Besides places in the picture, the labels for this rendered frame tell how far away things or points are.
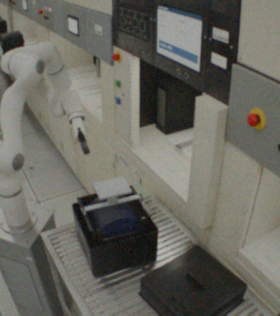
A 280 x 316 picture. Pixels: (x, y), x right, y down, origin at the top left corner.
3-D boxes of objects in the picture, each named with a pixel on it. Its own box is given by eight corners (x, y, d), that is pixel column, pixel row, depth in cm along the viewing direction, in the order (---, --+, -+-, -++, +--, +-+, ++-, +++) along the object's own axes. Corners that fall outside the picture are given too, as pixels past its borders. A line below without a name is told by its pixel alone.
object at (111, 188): (133, 223, 164) (133, 164, 147) (151, 253, 148) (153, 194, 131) (81, 235, 156) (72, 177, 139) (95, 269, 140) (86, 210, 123)
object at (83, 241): (133, 218, 167) (133, 188, 158) (158, 260, 146) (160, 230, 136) (75, 233, 159) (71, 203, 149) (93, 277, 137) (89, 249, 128)
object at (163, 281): (137, 293, 131) (137, 272, 124) (194, 258, 146) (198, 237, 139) (188, 343, 111) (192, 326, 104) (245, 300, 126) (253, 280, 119)
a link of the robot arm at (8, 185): (10, 201, 147) (-2, 154, 134) (-17, 188, 155) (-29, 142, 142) (27, 186, 156) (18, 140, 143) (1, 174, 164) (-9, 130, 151)
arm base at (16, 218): (-7, 228, 159) (-17, 197, 149) (11, 204, 174) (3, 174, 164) (25, 238, 155) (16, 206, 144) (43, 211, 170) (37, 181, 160)
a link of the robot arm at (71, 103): (63, 115, 176) (81, 109, 176) (58, 93, 179) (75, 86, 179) (68, 121, 184) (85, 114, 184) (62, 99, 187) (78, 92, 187)
